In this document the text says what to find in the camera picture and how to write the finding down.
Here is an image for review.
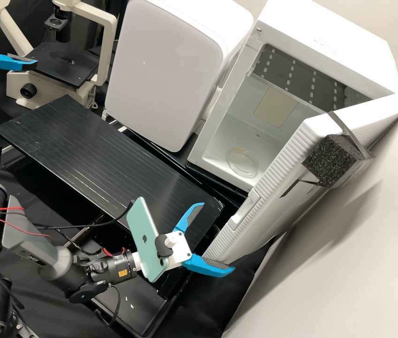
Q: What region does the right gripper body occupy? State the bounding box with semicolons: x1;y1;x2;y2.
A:
165;231;191;269

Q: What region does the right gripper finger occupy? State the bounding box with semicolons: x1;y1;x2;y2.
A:
177;202;206;233
184;254;236;279

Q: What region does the incubator door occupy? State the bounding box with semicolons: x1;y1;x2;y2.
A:
204;95;398;263

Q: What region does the white incubator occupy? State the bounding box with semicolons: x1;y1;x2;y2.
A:
187;0;398;192

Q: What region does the black platform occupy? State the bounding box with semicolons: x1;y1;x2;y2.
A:
109;118;253;198
0;94;225;249

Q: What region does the petri dish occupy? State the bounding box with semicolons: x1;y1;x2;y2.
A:
226;149;259;177

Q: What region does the cream microscope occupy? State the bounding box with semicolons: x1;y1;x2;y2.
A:
0;0;119;110

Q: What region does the white box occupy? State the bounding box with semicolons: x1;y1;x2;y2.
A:
104;0;254;153

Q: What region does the right wrist camera phone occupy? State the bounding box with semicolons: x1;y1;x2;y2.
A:
125;196;185;283

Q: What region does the black cable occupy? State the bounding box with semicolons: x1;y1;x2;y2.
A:
95;283;121;326
38;202;135;233

